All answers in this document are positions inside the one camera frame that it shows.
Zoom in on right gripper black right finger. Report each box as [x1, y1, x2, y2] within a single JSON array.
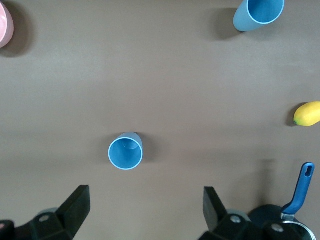
[[199, 186, 295, 240]]

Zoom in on blue plastic cup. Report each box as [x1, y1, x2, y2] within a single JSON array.
[[232, 0, 285, 33], [107, 131, 144, 171]]

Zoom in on pink bowl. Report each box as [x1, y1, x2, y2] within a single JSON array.
[[0, 1, 15, 49]]

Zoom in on yellow lemon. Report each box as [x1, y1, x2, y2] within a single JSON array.
[[293, 101, 320, 127]]

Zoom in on brown table cover sheet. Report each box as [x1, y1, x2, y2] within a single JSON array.
[[0, 0, 320, 240]]

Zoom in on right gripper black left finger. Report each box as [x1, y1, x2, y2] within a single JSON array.
[[0, 185, 91, 240]]

